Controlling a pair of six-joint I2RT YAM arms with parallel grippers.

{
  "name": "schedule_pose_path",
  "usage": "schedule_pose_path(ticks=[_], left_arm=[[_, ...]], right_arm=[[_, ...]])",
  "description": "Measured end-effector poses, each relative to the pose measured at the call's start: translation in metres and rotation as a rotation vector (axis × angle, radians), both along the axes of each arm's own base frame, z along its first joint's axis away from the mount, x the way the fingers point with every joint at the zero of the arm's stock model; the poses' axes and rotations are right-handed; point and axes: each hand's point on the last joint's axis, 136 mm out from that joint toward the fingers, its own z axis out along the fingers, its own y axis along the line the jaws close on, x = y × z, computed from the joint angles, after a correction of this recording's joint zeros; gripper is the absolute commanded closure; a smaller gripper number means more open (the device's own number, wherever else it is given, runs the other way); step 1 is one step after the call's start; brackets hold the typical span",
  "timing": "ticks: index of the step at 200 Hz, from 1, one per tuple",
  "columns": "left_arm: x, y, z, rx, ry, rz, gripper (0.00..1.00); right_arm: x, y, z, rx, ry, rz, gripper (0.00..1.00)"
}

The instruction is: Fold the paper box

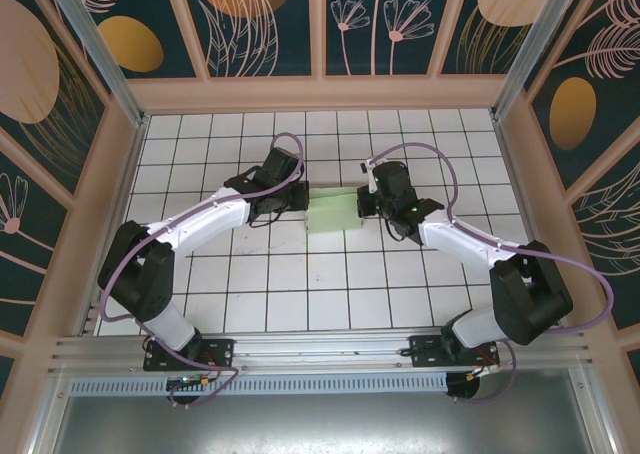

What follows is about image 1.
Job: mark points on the pale green paper box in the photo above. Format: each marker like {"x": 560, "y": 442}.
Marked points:
{"x": 332, "y": 216}

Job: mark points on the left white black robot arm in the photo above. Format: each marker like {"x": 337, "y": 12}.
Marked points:
{"x": 140, "y": 274}

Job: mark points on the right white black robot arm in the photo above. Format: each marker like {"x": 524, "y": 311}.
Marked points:
{"x": 530, "y": 289}

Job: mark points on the grey metal sheet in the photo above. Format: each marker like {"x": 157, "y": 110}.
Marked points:
{"x": 320, "y": 424}

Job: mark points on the aluminium mounting rail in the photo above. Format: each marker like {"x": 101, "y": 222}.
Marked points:
{"x": 320, "y": 349}

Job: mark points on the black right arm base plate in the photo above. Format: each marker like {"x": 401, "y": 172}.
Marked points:
{"x": 425, "y": 354}

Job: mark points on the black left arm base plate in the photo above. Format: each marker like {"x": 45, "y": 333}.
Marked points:
{"x": 220, "y": 351}

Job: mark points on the aluminium frame post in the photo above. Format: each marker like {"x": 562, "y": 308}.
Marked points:
{"x": 530, "y": 39}
{"x": 100, "y": 54}

